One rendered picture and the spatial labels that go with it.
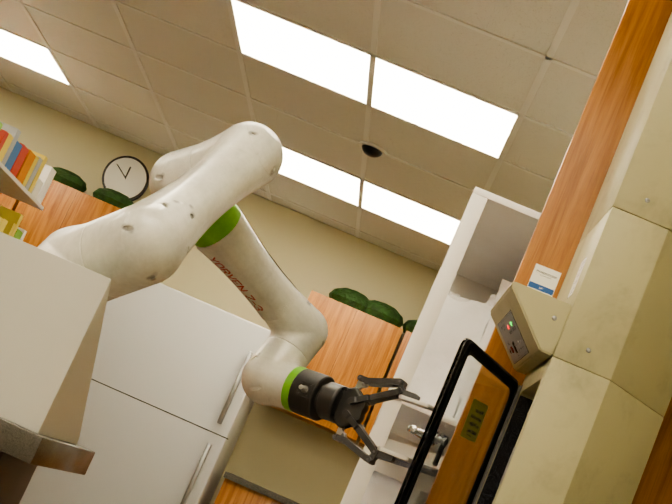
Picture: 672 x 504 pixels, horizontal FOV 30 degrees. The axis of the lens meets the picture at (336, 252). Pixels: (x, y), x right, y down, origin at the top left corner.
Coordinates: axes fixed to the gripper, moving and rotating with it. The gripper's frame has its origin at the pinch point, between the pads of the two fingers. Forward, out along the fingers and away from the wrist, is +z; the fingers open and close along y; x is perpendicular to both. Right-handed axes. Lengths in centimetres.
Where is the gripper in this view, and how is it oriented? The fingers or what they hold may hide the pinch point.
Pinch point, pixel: (412, 431)
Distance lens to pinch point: 239.7
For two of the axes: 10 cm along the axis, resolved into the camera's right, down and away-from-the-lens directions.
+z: 8.1, 2.3, -5.3
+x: 4.3, 3.7, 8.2
